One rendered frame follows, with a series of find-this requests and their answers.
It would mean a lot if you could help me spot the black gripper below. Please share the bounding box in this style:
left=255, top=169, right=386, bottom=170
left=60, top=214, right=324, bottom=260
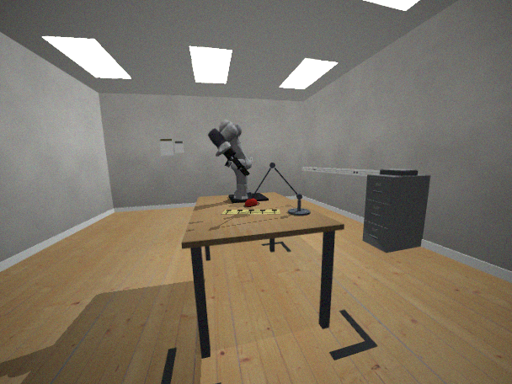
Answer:
left=224, top=147, right=250, bottom=177

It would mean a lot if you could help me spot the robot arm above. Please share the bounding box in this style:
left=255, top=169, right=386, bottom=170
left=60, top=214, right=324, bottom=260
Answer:
left=208, top=120, right=252, bottom=200

